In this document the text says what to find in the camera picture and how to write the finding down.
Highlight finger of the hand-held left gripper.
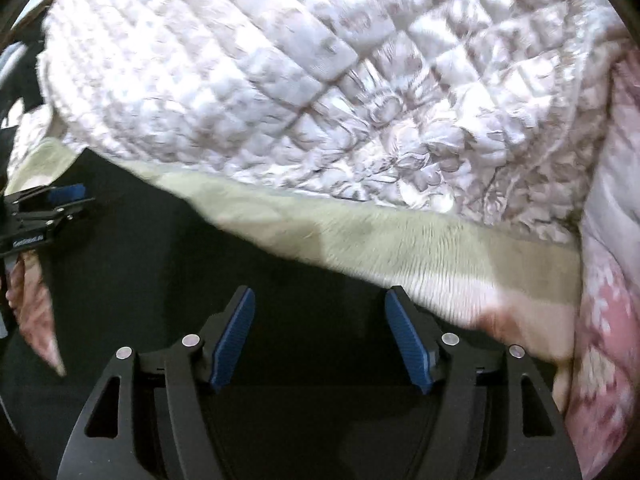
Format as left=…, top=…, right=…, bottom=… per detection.
left=12, top=197, right=97, bottom=229
left=4, top=184, right=87, bottom=212

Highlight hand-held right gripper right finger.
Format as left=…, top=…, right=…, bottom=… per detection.
left=385, top=285, right=583, bottom=480

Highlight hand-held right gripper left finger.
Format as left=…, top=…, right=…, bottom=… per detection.
left=57, top=285, right=256, bottom=480

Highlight black pants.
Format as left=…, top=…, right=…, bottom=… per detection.
left=0, top=149, right=567, bottom=480

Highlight floral fleece blanket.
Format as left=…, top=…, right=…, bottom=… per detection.
left=0, top=137, right=585, bottom=378

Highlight pink floral comforter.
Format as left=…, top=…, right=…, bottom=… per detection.
left=559, top=45, right=640, bottom=480

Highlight white quilted floral bedspread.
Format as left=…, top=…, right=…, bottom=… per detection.
left=9, top=0, right=632, bottom=247

